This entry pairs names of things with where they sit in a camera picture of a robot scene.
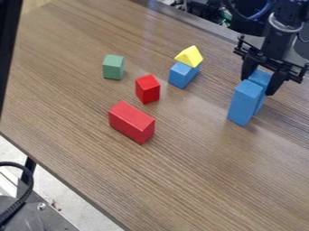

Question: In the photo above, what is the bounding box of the black frame post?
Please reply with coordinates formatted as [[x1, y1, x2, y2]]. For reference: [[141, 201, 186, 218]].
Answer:
[[0, 0, 24, 116]]

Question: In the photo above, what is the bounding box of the red rectangular block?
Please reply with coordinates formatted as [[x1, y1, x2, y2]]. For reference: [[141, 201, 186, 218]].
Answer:
[[107, 100, 157, 145]]

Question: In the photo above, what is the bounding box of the blue cube block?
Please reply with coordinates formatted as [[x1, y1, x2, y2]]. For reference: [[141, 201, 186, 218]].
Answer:
[[167, 61, 202, 90]]

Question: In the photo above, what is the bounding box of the blue rectangular block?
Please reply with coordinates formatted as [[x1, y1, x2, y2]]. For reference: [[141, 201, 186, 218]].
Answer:
[[225, 79, 266, 127], [246, 69, 275, 116]]

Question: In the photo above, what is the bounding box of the red cube block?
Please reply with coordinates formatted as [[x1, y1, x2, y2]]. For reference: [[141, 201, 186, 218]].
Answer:
[[134, 73, 163, 106]]

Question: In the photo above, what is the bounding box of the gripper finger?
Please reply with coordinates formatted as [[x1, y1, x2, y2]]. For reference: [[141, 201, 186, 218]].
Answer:
[[264, 70, 290, 97], [239, 56, 261, 82]]

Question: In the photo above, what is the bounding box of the green cube block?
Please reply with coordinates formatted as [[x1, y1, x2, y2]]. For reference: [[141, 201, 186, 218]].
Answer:
[[101, 54, 126, 81]]

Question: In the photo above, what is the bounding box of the grey machine base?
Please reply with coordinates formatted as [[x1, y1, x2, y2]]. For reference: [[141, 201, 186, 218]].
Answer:
[[0, 193, 82, 231]]

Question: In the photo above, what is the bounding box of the black corrugated cable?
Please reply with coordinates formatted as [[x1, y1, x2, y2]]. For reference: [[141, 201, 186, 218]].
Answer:
[[0, 161, 37, 225]]

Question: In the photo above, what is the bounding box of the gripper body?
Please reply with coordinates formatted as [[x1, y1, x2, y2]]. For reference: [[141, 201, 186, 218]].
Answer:
[[232, 14, 309, 86]]

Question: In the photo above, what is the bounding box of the yellow triangular block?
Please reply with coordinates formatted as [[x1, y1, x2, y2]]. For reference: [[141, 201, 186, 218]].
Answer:
[[173, 44, 206, 69]]

